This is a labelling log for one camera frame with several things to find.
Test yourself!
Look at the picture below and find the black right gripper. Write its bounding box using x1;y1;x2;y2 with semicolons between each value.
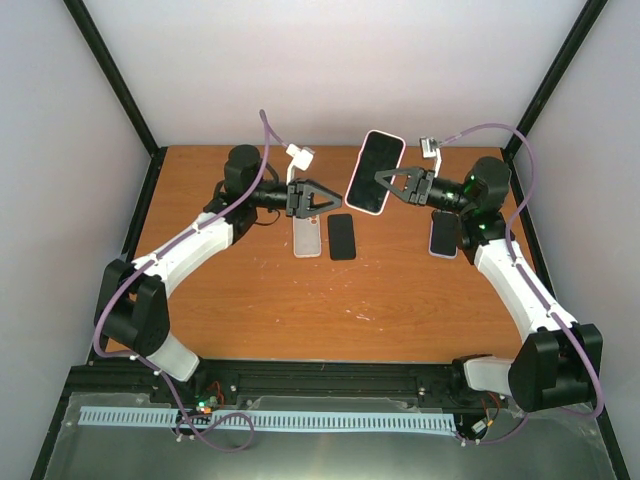
374;166;473;215

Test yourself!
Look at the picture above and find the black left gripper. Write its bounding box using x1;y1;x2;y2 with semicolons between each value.
249;178;343;220

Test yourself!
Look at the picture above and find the cream white phone case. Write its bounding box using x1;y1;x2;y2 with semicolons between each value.
293;215;322;259

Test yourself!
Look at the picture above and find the black phone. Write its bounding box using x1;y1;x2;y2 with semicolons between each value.
327;214;356;261

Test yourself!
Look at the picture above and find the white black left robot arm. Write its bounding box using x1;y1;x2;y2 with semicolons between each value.
92;144;342;403

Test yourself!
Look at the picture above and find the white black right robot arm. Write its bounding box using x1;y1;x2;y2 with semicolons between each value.
375;157;604;417

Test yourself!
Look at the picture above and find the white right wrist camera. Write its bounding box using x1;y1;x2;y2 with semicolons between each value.
419;137;442;177

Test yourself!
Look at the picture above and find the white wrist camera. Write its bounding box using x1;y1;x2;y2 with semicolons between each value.
419;137;442;177
285;143;315;184

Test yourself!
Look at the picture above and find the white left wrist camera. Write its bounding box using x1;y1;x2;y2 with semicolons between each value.
285;143;315;184

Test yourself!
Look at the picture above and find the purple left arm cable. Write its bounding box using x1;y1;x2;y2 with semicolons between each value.
92;109;274;454

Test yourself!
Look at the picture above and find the black left frame post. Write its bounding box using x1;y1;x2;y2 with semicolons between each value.
63;0;164;162

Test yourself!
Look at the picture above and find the black frame post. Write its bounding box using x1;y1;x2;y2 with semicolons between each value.
502;0;610;161
63;0;164;162

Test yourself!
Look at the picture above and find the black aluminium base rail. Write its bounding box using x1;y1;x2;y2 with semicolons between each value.
64;357;599;416

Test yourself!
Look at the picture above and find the black right frame post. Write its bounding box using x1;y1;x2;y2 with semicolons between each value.
502;0;610;161

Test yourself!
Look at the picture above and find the light blue slotted cable duct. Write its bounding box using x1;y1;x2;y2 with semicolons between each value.
77;406;457;436

